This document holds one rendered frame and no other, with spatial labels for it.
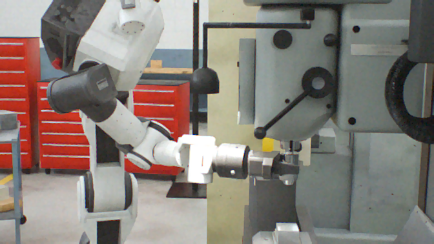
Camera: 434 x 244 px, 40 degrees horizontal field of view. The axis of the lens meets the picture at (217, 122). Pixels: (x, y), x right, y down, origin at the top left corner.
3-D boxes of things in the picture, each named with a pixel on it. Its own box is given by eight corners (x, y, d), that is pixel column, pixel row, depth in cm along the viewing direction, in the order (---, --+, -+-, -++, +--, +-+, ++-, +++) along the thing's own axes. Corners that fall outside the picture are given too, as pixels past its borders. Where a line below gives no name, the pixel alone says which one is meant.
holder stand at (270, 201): (255, 239, 183) (257, 175, 180) (248, 216, 205) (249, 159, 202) (294, 238, 184) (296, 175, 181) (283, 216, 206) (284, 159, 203)
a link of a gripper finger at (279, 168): (299, 175, 147) (274, 173, 149) (299, 162, 146) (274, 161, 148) (298, 177, 145) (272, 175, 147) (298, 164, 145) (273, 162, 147)
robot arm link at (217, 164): (228, 143, 150) (185, 140, 153) (225, 186, 150) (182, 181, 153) (239, 143, 161) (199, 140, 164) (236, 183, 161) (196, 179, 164)
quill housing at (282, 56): (253, 143, 139) (256, 2, 134) (253, 128, 159) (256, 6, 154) (336, 144, 138) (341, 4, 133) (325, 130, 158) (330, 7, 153)
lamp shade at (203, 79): (186, 91, 148) (186, 66, 147) (213, 90, 150) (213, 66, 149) (196, 94, 141) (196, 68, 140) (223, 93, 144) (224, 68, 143)
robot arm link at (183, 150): (199, 136, 152) (173, 133, 163) (196, 172, 152) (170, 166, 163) (220, 137, 156) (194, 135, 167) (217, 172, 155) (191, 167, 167)
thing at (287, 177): (278, 176, 152) (278, 154, 152) (296, 176, 153) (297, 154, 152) (280, 181, 148) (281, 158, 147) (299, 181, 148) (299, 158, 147)
